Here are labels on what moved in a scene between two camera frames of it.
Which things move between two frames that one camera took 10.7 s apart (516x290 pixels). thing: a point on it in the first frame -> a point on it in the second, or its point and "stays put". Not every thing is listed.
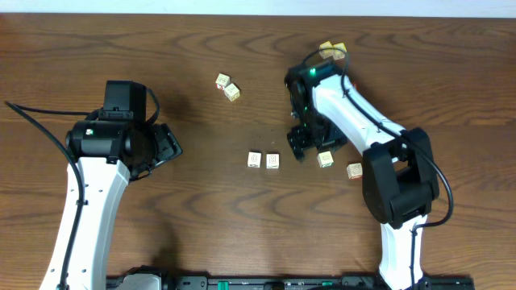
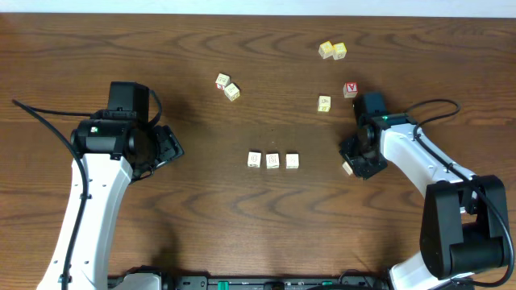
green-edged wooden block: x=325 y=159 -> x=292 y=160
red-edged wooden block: x=222 y=81 stays put
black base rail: x=290 y=283 stays put
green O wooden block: x=254 y=159 stays put
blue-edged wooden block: x=272 y=161 stays put
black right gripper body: x=324 y=134 -> x=365 y=163
